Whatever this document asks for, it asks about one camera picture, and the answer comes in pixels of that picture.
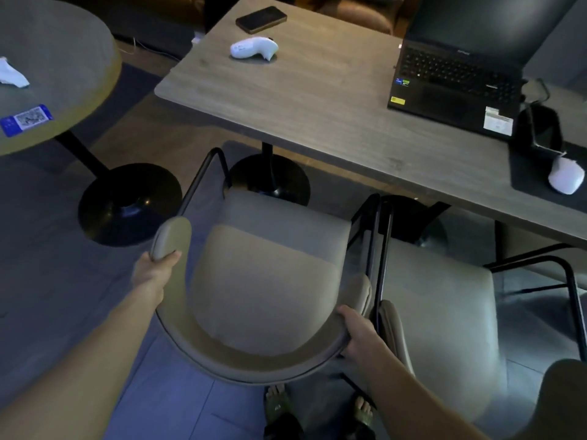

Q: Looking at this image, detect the person's right hand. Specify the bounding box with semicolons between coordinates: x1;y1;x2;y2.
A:
337;305;391;363

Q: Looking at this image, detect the blue and white card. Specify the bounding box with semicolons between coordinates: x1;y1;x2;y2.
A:
0;104;55;138

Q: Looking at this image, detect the brown sofa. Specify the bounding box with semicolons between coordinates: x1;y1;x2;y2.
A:
316;0;405;35

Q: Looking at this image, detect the black mouse pad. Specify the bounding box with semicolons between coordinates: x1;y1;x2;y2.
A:
510;140;587;215

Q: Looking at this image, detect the black laptop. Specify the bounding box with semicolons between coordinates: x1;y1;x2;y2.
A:
387;0;581;142

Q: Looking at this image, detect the black desk pedestal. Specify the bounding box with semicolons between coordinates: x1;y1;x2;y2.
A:
380;195;453;246
223;142;312;208

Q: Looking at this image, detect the black glossy device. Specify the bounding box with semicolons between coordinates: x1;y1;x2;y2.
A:
517;102;564;155

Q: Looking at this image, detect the person's left hand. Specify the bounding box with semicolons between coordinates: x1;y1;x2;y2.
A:
131;250;183;306

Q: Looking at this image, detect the person's right forearm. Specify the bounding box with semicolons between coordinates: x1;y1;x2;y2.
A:
352;347;489;440

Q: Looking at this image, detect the person's left forearm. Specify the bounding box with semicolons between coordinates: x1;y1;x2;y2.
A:
0;287;166;440

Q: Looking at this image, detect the white computer mouse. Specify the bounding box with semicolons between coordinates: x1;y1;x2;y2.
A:
548;156;586;196

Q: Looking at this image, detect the black round table pedestal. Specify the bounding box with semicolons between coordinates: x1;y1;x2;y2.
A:
54;130;183;247

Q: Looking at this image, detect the black smartphone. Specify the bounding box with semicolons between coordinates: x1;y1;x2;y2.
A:
235;6;288;35

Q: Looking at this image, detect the thin black cable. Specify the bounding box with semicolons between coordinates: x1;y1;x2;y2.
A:
522;77;552;107

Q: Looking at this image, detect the crumpled white tissue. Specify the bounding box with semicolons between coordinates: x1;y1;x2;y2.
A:
0;57;31;89

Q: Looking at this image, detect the dark green sandal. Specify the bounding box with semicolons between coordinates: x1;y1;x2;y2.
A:
263;383;304;440
348;392;378;440

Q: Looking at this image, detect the white handheld controller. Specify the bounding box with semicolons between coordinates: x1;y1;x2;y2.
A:
230;36;280;61

